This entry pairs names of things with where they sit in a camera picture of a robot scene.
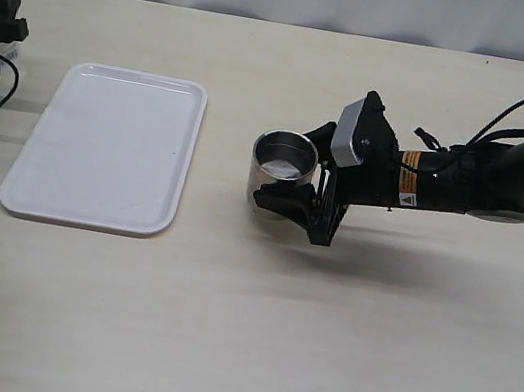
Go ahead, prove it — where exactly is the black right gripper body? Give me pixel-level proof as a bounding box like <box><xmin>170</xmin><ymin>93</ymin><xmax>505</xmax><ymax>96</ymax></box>
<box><xmin>307</xmin><ymin>90</ymin><xmax>399</xmax><ymax>247</ymax></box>

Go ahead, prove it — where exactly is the stainless steel cup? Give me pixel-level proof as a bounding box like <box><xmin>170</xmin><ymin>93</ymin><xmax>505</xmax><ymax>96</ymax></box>
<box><xmin>246</xmin><ymin>129</ymin><xmax>319</xmax><ymax>221</ymax></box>

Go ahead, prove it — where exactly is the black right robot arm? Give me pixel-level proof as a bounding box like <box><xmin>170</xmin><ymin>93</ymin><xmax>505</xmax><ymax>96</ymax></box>
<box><xmin>250</xmin><ymin>91</ymin><xmax>524</xmax><ymax>246</ymax></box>

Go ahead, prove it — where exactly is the white plastic tray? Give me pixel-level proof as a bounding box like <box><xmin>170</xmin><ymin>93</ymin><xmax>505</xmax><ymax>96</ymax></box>
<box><xmin>0</xmin><ymin>63</ymin><xmax>208</xmax><ymax>237</ymax></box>

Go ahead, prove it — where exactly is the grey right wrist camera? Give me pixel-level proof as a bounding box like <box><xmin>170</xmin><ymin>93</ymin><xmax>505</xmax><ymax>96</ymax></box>
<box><xmin>330</xmin><ymin>98</ymin><xmax>366</xmax><ymax>168</ymax></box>

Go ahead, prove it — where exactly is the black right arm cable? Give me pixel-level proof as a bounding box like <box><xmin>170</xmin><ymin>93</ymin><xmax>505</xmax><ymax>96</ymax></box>
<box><xmin>409</xmin><ymin>70</ymin><xmax>524</xmax><ymax>177</ymax></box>

